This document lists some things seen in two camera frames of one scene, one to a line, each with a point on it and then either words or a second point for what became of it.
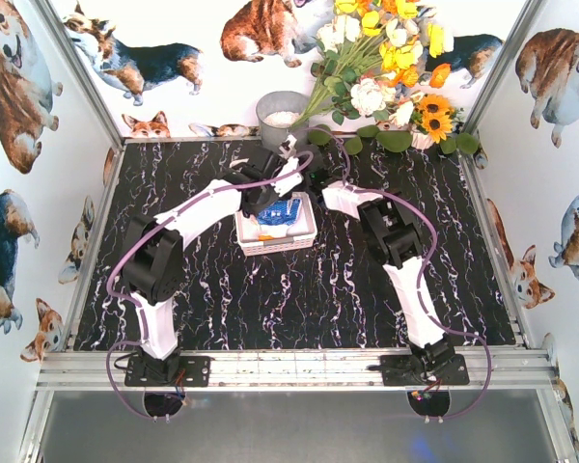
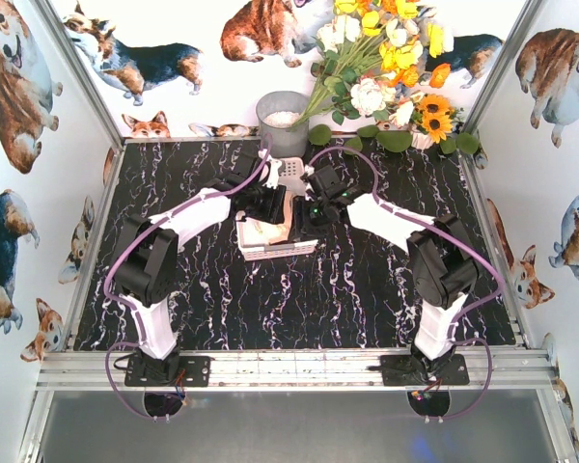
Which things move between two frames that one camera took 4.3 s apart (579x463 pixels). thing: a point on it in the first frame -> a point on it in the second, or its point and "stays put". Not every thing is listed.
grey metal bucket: x=276 y=112 stays put
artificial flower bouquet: x=375 y=60 stays put
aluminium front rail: x=86 y=370 stays put
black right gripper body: x=316 y=175 -> x=300 y=222
